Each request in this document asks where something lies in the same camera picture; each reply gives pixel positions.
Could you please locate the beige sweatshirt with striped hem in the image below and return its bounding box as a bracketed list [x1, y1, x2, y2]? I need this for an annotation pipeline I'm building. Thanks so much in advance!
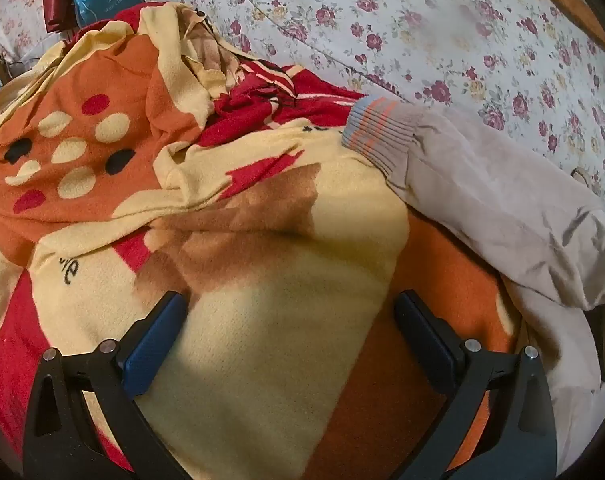
[341, 99, 605, 461]

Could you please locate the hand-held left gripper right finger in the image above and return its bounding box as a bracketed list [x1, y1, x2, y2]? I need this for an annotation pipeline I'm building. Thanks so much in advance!
[393, 290, 558, 480]

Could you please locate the floral bed sheet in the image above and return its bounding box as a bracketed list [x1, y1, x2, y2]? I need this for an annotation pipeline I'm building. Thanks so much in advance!
[141, 0, 605, 221]

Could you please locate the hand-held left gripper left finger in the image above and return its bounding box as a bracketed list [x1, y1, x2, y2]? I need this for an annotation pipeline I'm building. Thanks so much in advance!
[22, 291, 193, 480]

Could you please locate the floral pillow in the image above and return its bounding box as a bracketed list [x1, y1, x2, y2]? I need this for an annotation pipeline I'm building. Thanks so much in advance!
[0, 0, 78, 63]

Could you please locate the orange yellow red printed blanket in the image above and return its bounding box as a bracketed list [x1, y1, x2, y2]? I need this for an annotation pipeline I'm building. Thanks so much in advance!
[0, 2, 526, 480]

